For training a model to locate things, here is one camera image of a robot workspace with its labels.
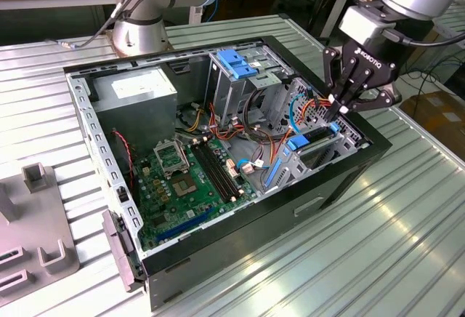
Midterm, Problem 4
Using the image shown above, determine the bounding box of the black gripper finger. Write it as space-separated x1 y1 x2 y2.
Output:
322 46 360 124
340 68 400 115

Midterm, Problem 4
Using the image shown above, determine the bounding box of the hard disk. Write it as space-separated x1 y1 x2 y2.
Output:
264 121 342 190

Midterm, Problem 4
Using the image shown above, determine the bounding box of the silver disk bay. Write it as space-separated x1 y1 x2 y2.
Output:
259 122 366 193

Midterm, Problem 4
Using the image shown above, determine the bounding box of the brown cardboard box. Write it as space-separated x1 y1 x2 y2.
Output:
399 89 465 158

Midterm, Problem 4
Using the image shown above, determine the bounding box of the black tripod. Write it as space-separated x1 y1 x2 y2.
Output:
308 0 349 45

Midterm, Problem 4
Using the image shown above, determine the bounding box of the metal slat side table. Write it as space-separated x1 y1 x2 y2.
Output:
432 0 465 49

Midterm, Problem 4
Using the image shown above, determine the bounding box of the blue drive cage latch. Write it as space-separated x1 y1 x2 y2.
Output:
219 49 259 81

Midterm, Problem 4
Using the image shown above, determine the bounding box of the silver drive cage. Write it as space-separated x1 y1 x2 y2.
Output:
206 42 294 129

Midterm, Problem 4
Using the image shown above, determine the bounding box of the black RAM slot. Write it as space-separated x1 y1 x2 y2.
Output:
203 139 243 197
195 142 235 201
190 143 230 204
199 140 239 199

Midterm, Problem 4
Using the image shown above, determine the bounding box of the metal locking lever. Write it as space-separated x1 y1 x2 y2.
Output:
173 137 195 174

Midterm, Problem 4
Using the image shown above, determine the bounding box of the black open PC case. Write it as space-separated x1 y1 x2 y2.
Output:
62 35 393 313

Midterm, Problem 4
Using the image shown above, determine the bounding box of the CPU socket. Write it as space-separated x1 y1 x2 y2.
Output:
171 175 200 198

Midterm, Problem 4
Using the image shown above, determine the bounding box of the silver socket cover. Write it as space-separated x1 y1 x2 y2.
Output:
151 139 190 179

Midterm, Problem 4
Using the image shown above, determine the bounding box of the grey Dell power supply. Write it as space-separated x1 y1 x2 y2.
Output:
90 66 179 143

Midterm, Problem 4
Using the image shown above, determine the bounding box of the blue expansion slot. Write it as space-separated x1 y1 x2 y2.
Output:
155 209 215 244

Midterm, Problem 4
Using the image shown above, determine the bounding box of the green motherboard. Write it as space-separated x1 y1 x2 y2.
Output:
132 137 259 251

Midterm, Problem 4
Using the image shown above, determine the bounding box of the grey case side latch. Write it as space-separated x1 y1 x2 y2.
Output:
101 209 145 293

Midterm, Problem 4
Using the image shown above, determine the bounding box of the grey parts rack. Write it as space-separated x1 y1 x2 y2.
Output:
0 162 81 298

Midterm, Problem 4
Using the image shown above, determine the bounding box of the orange red disk power wire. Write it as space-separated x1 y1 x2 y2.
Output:
303 95 334 111

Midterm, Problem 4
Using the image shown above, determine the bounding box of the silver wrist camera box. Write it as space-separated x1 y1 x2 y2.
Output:
339 2 397 46

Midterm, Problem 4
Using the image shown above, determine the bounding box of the blue flat data wire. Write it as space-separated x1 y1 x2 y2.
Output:
289 92 310 133

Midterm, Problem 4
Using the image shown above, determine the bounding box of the black camera cable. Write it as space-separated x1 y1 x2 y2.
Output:
383 28 465 48

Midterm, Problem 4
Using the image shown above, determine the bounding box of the black cable bundle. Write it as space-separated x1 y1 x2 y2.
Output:
243 89 277 147

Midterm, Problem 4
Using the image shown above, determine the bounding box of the orange red wire bundle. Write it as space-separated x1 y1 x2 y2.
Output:
209 102 291 167

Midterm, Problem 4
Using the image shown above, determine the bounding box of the blue data wire white label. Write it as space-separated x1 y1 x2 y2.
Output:
235 159 272 172

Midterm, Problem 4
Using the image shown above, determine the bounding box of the yellow black wire bundle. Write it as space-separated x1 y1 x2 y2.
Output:
185 108 206 132

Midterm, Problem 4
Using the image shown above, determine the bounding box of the red black twisted fan wire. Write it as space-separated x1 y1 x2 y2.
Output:
110 127 136 190

